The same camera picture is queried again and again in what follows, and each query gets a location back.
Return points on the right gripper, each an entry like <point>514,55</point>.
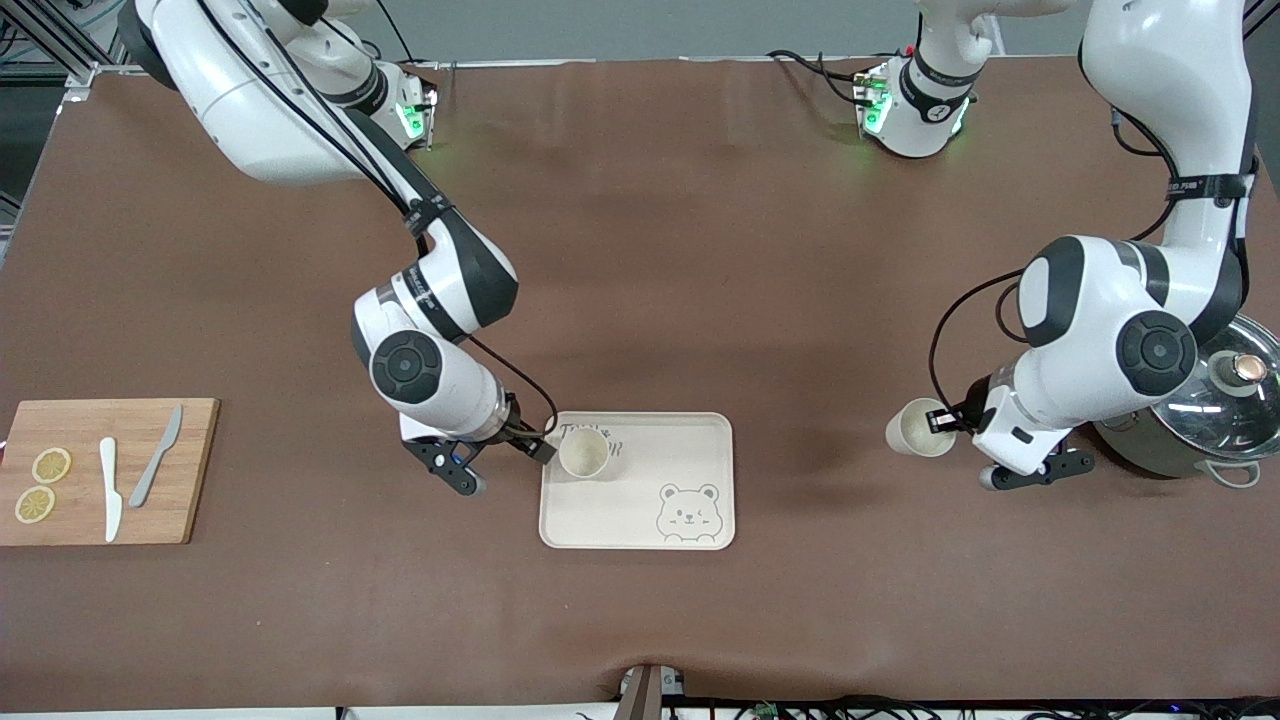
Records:
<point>521,437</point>

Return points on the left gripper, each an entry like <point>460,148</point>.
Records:
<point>968,414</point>

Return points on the white IKEA cup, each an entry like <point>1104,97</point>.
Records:
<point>908,432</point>
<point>584,452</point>

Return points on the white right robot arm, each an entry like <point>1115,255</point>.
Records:
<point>250,110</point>

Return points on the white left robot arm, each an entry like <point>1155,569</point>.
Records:
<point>1100,300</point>

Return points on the cream bear print tray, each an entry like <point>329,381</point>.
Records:
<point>620,510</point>

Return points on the grey-green electric pot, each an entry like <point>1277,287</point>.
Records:
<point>1150,455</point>

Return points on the brown table mat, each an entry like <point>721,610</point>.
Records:
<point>700,250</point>

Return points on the glass pot lid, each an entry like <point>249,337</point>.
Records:
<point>1230,415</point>

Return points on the grey plastic knife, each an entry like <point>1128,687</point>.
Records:
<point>152,465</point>

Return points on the white plastic knife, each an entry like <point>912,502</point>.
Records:
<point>110,490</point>

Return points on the bamboo cutting board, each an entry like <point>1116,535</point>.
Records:
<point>85,420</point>

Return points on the lemon slice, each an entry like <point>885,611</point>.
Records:
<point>52,465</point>
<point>35,504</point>

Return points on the brown camera mount post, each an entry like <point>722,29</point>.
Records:
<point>645,695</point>

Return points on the aluminium frame post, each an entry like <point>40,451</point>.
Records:
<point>1262,15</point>
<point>60,45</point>

